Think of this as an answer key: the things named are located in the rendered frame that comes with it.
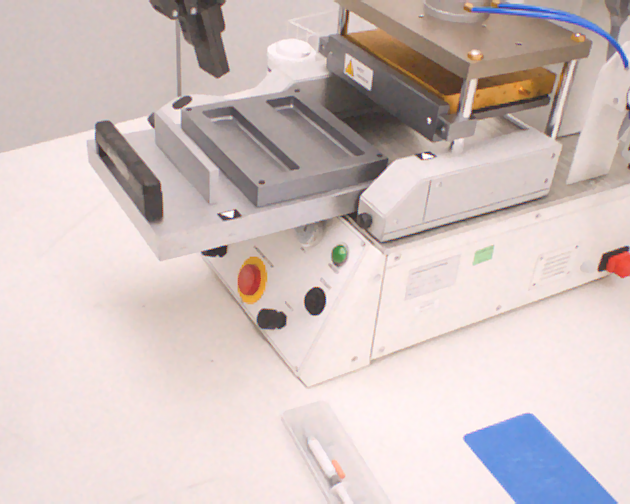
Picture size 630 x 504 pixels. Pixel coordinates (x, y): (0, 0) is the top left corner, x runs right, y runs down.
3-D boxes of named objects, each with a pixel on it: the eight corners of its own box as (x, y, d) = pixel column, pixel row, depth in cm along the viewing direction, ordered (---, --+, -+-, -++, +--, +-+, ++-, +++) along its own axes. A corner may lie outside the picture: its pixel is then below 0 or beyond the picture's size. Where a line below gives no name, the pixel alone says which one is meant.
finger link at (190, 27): (191, -8, 69) (163, 8, 68) (205, 43, 73) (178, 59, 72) (181, -14, 70) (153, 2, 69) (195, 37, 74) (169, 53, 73)
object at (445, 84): (444, 46, 113) (457, -24, 107) (558, 110, 98) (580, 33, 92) (341, 63, 105) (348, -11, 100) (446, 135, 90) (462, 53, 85)
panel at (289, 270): (194, 244, 115) (247, 128, 109) (298, 377, 94) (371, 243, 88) (182, 242, 114) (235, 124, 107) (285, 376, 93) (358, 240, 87)
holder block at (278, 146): (298, 106, 105) (299, 87, 103) (386, 176, 91) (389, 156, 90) (180, 127, 97) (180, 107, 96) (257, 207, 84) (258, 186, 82)
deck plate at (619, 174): (493, 74, 131) (494, 69, 131) (669, 172, 108) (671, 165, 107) (239, 121, 111) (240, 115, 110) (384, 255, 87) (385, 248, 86)
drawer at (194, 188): (304, 127, 109) (308, 72, 104) (399, 206, 94) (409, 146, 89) (88, 168, 95) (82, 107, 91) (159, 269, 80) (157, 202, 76)
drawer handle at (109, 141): (113, 149, 91) (110, 117, 89) (164, 215, 81) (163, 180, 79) (95, 153, 91) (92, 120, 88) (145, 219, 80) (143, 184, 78)
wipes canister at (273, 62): (290, 108, 156) (295, 31, 147) (319, 125, 150) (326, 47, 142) (254, 118, 151) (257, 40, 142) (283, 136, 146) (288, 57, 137)
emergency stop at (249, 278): (242, 284, 106) (255, 259, 104) (256, 302, 103) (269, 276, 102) (232, 283, 105) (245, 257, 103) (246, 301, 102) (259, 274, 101)
